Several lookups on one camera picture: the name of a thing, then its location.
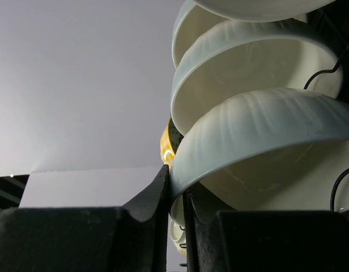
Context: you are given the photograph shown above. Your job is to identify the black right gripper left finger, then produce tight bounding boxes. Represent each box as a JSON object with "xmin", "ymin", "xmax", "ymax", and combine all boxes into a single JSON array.
[{"xmin": 0, "ymin": 165, "xmax": 170, "ymax": 271}]

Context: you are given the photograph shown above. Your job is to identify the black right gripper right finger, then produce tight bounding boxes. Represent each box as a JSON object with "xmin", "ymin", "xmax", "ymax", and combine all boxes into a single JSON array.
[{"xmin": 184, "ymin": 189, "xmax": 349, "ymax": 271}]

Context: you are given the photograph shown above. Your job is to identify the light blue bowl front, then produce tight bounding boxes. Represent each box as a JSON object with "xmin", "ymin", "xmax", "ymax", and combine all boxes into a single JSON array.
[{"xmin": 170, "ymin": 88, "xmax": 349, "ymax": 224}]

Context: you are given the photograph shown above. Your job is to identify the light blue bowl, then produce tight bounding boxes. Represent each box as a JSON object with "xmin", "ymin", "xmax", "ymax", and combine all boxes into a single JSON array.
[
  {"xmin": 171, "ymin": 19, "xmax": 343, "ymax": 134},
  {"xmin": 170, "ymin": 88, "xmax": 349, "ymax": 224},
  {"xmin": 172, "ymin": 1, "xmax": 228, "ymax": 68}
]

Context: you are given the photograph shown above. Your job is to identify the beige bowl front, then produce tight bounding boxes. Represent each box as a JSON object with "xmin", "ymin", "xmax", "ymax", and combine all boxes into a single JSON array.
[{"xmin": 195, "ymin": 0, "xmax": 334, "ymax": 23}]

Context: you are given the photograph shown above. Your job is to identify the floral orange green bowl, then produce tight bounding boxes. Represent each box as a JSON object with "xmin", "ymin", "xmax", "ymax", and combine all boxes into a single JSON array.
[{"xmin": 169, "ymin": 218, "xmax": 187, "ymax": 257}]

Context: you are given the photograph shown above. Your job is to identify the yellow dotted white bowl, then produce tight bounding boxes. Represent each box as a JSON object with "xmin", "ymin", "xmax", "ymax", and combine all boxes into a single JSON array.
[{"xmin": 160, "ymin": 118, "xmax": 184, "ymax": 168}]

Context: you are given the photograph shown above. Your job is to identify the light blue bowl back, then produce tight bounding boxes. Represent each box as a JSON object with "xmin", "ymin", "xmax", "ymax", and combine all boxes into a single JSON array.
[{"xmin": 172, "ymin": 1, "xmax": 228, "ymax": 68}]

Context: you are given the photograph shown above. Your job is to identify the black wire dish rack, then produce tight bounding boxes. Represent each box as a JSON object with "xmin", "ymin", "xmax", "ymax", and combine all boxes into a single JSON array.
[{"xmin": 177, "ymin": 16, "xmax": 349, "ymax": 251}]

